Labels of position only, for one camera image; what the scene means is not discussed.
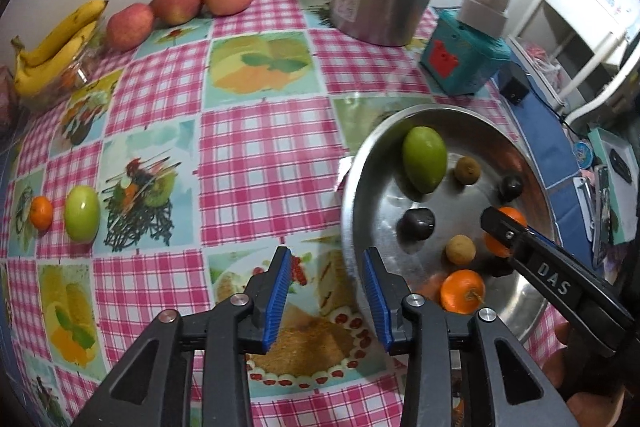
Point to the yellow banana bunch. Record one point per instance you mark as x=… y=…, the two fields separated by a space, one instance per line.
x=50 y=52

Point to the black power adapter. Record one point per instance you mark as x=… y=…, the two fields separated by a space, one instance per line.
x=515 y=89

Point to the small orange mandarin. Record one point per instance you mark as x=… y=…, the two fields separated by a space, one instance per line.
x=41 y=212

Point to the teal cardboard tray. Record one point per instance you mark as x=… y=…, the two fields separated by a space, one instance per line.
x=622 y=202

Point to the clear plastic container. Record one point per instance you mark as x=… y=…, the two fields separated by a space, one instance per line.
x=75 y=79

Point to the person's right hand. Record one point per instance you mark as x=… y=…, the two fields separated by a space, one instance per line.
x=592 y=409

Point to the white chair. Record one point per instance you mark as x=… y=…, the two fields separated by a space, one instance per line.
x=590 y=69

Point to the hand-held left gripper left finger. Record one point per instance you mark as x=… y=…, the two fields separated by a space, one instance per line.
x=277 y=302

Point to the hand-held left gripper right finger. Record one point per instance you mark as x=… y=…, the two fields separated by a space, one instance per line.
x=377 y=302

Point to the small brown potato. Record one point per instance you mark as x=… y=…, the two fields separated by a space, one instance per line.
x=460 y=249

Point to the small brown kiwi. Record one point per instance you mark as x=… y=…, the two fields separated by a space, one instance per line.
x=466 y=170

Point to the dark purple plum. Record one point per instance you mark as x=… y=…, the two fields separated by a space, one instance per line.
x=417 y=223
x=511 y=187

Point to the stainless steel basin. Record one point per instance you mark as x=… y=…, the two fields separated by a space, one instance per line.
x=385 y=207

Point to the pink white plastic bag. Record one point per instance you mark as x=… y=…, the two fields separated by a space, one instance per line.
x=542 y=62

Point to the small black device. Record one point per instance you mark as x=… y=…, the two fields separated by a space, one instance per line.
x=620 y=164

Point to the white clip tool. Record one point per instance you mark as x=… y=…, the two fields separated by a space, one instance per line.
x=586 y=202

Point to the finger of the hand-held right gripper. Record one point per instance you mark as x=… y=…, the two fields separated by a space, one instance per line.
x=550 y=274

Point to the round blue sticker tin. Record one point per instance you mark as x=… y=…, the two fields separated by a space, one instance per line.
x=583 y=154

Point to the smartphone with patterned case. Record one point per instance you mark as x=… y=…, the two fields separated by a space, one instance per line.
x=602 y=214

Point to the pink plaid fruit-print tablecloth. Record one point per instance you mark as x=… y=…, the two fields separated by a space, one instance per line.
x=240 y=147

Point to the teal toy box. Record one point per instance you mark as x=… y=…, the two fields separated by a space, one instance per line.
x=465 y=59

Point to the blue cloth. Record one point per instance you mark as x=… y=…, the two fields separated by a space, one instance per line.
x=545 y=137

